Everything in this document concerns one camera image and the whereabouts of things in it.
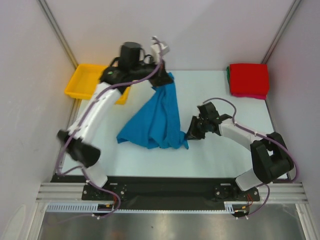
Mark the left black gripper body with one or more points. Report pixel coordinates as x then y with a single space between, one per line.
141 71

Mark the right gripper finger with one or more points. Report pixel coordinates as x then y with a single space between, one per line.
199 134
193 130

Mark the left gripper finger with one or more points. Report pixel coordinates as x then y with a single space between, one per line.
157 82
165 77

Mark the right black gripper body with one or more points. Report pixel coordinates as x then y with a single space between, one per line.
206 122

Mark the blue t shirt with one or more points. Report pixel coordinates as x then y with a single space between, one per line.
157 123

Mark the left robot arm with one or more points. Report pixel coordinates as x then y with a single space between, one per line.
127 69

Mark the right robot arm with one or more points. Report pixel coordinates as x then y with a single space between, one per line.
269 155

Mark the green folded t shirt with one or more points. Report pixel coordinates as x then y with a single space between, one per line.
228 74

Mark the yellow plastic tray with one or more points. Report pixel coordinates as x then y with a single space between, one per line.
84 81

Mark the red folded t shirt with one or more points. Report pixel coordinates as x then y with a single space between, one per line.
249 78

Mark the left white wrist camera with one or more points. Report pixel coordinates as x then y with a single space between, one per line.
158 49

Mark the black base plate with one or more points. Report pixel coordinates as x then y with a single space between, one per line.
169 193

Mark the left aluminium corner post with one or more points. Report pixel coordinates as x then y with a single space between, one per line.
44 6

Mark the aluminium corner post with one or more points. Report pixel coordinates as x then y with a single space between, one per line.
281 30
44 6

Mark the right aluminium corner post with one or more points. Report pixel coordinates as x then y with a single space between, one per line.
281 30

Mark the aluminium frame rail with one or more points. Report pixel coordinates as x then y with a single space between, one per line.
276 193

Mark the grey slotted cable duct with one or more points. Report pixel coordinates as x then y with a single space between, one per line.
95 208

